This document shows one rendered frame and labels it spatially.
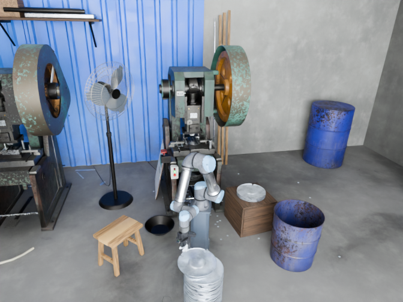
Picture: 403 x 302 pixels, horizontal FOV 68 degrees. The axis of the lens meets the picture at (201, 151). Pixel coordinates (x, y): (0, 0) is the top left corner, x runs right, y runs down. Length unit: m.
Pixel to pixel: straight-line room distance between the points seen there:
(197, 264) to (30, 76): 1.94
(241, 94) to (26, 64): 1.81
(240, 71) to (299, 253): 1.66
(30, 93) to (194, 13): 2.30
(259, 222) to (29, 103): 2.31
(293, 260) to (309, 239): 0.25
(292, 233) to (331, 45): 3.21
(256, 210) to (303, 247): 0.58
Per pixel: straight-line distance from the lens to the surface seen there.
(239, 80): 2.81
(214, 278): 2.28
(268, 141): 4.96
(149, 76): 4.17
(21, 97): 2.80
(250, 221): 3.03
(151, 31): 4.12
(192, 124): 3.11
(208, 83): 3.00
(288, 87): 4.82
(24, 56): 2.91
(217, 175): 3.19
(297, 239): 2.64
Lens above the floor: 1.97
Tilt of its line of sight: 24 degrees down
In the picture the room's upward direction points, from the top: 1 degrees clockwise
